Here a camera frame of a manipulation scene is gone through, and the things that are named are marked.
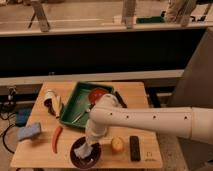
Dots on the green plastic tray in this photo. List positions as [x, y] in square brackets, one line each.
[78, 102]

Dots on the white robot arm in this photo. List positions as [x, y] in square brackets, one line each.
[186, 122]

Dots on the white cup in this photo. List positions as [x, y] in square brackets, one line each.
[50, 94]

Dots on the metal spoon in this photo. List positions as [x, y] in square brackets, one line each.
[87, 110]

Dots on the red bowl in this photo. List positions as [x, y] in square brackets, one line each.
[95, 94]

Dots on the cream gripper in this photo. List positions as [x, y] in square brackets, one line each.
[92, 139]

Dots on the blue box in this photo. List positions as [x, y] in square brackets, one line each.
[22, 116]

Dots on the grey towel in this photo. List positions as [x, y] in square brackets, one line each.
[83, 151]

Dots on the dark purple bowl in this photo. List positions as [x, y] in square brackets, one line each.
[89, 161]

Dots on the black remote control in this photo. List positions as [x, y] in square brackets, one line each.
[134, 148]

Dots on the yellow round fruit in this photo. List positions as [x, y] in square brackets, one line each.
[117, 145]

